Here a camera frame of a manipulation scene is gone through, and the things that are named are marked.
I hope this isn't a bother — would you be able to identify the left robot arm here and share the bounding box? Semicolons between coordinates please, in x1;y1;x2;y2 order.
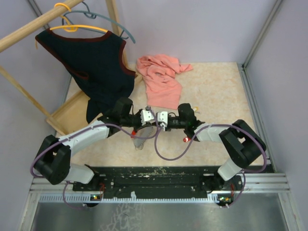
30;98;142;191

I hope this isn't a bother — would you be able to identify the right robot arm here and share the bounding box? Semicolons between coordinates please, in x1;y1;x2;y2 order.
158;103;267;191

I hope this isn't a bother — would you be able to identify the red key tag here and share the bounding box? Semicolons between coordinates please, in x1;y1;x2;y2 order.
183;137;191;142

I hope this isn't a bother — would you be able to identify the pink cloth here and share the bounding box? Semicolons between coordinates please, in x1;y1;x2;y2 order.
136;54;193;110

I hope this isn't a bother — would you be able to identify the wooden clothes rack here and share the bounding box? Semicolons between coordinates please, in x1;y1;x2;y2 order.
0;0;143;145

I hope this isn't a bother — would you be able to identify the dark navy vest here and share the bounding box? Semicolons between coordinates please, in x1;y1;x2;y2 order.
35;29;135;123

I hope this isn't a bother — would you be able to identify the yellow clothes hanger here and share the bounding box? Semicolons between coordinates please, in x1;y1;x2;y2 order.
35;2;109;50

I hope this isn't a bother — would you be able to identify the grey-blue clothes hanger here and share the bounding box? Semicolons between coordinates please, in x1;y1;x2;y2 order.
61;0;136;44

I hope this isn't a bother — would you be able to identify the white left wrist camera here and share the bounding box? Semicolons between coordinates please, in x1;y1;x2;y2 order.
140;106;156;125

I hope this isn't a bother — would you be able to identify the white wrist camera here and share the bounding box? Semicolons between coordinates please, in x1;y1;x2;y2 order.
140;106;156;125
156;111;168;128

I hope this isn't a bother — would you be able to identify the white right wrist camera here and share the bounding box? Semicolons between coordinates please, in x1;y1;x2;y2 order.
156;111;168;128

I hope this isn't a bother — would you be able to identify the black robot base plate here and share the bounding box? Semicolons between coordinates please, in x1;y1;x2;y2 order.
73;166;243;199

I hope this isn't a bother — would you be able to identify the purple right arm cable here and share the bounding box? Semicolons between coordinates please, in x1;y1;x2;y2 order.
154;122;268;208

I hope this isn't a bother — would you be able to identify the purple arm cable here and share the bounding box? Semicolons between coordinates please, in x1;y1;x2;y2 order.
154;122;268;208
30;120;159;210

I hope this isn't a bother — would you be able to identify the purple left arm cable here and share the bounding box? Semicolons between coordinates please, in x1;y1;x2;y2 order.
30;120;159;210

